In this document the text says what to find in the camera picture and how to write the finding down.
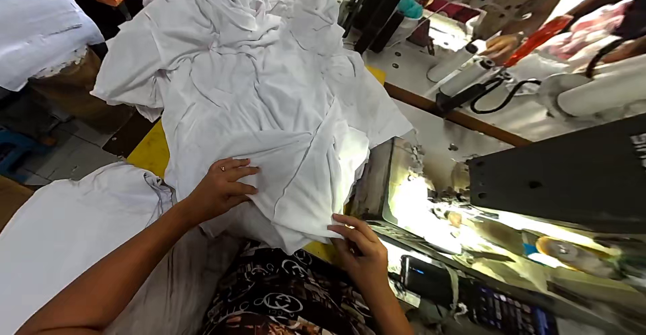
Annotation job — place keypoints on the person's left hand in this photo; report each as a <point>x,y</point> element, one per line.
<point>214,191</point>

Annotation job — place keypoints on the person's right hand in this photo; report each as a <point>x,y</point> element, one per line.
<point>371,258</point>

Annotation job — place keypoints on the person's left thumb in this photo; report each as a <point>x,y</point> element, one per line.
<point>237,201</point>

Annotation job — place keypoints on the person's left ring finger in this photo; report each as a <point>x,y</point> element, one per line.
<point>234,163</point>

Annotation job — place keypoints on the person's right middle finger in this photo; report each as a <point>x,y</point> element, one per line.
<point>355,222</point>

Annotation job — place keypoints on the person's right thumb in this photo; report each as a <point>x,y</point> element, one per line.
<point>343,251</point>

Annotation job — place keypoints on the person's left middle finger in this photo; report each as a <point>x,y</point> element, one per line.
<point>242,173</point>

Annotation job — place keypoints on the person's left index finger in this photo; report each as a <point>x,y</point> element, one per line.
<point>242,189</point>

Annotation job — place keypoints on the person's right index finger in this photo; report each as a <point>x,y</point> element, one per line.
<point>347,233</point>

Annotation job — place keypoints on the white shirt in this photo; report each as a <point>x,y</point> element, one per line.
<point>252,92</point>

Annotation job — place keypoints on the person's right forearm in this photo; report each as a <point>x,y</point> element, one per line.
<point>388,309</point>

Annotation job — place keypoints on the person's left forearm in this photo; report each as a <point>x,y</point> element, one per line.
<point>121,269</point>

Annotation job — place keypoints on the person's body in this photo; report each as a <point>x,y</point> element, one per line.
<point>282,294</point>

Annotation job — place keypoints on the sewing machine with lit bed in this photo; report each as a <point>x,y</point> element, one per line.
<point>429,214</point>

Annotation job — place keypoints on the yellow board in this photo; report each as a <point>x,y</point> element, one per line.
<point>151,148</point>

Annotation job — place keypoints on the black smartphone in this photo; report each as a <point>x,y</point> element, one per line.
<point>429,279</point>

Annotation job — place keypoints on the large white folded fabric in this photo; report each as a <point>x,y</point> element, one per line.
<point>75,234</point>

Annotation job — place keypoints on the brown sack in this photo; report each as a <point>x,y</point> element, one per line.
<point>75,87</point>

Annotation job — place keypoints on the white cylinder with black end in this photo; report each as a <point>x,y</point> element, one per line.
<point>464,78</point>
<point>451,65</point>

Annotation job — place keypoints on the dark grey machine housing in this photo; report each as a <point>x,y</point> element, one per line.
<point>560,173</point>

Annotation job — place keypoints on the yellow transparent tape roll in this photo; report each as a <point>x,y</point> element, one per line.
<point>565,249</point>

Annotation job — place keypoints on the blue plastic stool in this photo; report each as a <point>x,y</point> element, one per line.
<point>15,150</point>

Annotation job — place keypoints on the teal thread spool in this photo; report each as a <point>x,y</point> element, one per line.
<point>410,7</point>

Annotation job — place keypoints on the white fabric with frayed edge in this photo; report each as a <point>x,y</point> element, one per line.
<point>40,22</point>

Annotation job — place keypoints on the white sewing machine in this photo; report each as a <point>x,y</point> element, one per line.
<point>600,92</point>

